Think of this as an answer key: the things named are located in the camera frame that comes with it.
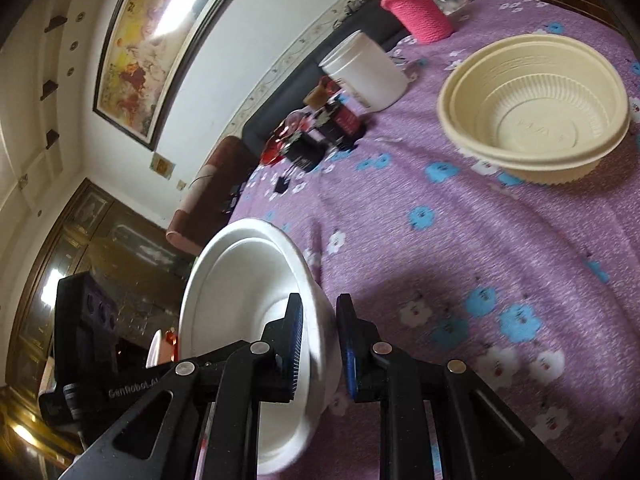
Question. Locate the small wall picture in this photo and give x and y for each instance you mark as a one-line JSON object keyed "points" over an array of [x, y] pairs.
{"points": [[162, 166]]}

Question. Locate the small black clip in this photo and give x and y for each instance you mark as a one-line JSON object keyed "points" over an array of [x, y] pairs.
{"points": [[281, 185]]}

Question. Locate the dark red small bottle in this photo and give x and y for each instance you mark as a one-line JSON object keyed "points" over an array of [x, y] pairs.
{"points": [[345, 122]]}

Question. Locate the small red scalloped plate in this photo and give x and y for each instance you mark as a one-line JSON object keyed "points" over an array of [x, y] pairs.
{"points": [[272, 152]]}

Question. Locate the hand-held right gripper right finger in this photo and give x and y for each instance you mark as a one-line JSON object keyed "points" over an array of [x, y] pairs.
{"points": [[347, 355]]}

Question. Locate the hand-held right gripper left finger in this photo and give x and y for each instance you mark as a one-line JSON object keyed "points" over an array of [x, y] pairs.
{"points": [[297, 345]]}

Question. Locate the glass-front wooden cabinet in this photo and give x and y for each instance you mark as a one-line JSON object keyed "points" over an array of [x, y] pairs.
{"points": [[65, 260]]}

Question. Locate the black remote control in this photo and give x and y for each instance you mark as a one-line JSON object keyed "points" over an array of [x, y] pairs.
{"points": [[232, 200]]}

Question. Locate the beige plastic bowl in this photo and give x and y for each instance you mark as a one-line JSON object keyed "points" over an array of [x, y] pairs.
{"points": [[550, 172], [530, 105]]}

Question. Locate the brown armchair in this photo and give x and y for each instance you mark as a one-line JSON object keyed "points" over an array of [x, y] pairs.
{"points": [[200, 205]]}

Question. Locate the framed painting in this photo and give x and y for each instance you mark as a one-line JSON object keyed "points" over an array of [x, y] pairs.
{"points": [[155, 45]]}

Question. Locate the white plastic jar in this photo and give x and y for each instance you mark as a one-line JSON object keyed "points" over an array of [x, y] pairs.
{"points": [[365, 75]]}

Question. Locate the purple floral tablecloth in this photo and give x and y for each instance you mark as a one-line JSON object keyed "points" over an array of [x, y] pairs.
{"points": [[450, 240]]}

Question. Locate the small brown jar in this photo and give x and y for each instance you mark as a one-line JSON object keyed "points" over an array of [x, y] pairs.
{"points": [[317, 95]]}

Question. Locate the bottle in pink knit sleeve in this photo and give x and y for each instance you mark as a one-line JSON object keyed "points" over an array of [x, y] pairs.
{"points": [[415, 10]]}

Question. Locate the small dark wall shelf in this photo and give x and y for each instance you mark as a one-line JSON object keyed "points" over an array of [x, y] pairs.
{"points": [[50, 87], [52, 138], [56, 22]]}

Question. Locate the white paper bowl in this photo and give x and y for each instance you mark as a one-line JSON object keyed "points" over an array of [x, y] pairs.
{"points": [[240, 300], [153, 352]]}

